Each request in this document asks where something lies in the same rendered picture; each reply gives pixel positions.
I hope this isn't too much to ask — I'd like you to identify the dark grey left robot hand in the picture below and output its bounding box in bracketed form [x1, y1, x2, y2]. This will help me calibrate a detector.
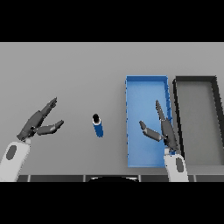
[16, 97, 65, 143]

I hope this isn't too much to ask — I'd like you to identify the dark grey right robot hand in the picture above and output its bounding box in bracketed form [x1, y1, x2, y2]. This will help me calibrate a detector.
[138, 100, 179, 152]

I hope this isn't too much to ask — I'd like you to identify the blue bin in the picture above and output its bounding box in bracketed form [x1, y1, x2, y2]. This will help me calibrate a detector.
[124, 75, 177, 169]

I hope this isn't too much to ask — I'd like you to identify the dark grey bin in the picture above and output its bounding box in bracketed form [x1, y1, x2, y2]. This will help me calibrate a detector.
[172, 75, 224, 168]

